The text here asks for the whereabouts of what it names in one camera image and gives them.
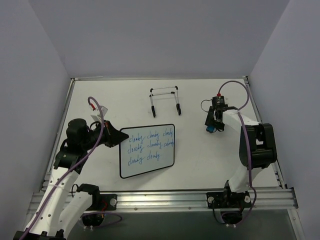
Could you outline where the aluminium front rail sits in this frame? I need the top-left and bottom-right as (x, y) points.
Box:
(26, 188), (300, 215)

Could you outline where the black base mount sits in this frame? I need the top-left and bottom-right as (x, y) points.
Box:
(95, 193), (118, 212)
(206, 191), (252, 210)

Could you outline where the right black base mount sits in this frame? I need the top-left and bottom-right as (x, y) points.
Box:
(206, 191), (252, 210)

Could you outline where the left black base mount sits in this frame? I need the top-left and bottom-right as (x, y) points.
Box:
(95, 193), (118, 212)

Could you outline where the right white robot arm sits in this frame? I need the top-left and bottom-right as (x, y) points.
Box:
(205, 93), (277, 210)

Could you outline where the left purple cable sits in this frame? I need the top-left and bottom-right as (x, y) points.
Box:
(18, 96), (123, 240)

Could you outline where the small black-framed whiteboard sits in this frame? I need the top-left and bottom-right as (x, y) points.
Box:
(119, 123), (176, 179)

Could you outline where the blue bone-shaped eraser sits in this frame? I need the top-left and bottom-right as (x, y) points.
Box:
(206, 125), (216, 134)

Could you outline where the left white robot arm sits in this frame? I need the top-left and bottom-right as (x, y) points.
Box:
(13, 118), (129, 240)

